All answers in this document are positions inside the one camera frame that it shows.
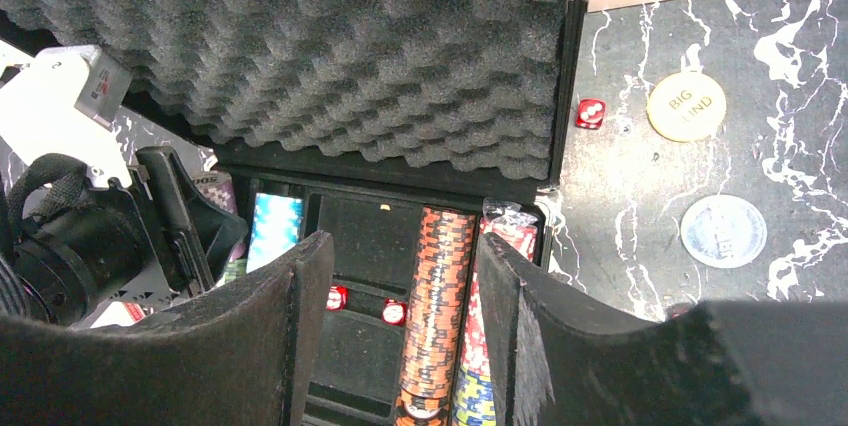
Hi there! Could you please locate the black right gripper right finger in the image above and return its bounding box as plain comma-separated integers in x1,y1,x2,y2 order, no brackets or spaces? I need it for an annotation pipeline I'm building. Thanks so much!
492,265,847,425

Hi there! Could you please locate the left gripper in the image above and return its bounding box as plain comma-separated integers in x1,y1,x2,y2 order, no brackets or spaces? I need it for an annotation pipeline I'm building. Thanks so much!
1,146,248,326

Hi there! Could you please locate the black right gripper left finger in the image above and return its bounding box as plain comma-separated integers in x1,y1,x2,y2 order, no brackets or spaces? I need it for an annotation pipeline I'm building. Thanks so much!
1,231,335,425

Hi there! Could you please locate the light blue chip stack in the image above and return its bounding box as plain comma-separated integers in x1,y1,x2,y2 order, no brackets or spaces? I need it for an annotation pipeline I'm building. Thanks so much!
246,193,303,273

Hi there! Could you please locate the purple white chip stack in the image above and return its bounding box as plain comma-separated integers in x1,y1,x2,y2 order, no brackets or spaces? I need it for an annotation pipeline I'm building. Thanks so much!
192,171,248,262

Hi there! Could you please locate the black poker set case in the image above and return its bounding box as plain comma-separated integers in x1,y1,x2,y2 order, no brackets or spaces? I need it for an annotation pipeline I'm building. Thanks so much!
1,0,588,425

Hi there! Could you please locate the red playing card deck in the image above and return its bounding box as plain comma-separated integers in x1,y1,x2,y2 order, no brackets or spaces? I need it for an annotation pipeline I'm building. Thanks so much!
91,302,146,329

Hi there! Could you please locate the blue green chip stack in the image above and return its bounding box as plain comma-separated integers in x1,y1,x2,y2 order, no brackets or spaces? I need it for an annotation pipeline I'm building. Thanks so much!
451,368,497,426

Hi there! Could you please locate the red translucent die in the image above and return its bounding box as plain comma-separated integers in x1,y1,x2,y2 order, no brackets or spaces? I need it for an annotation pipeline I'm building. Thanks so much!
326,285,349,311
381,299,407,326

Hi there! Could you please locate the red white chip stack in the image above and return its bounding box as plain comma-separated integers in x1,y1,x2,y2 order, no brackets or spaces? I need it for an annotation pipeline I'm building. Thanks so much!
460,198,539,383

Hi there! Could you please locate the orange black chip stack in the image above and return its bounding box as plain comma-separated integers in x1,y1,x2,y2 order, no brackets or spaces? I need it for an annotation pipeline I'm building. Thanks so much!
394,206,476,425

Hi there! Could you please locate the yellow big blind button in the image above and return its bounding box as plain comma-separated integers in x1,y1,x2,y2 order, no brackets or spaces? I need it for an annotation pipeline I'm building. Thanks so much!
646,72,727,143

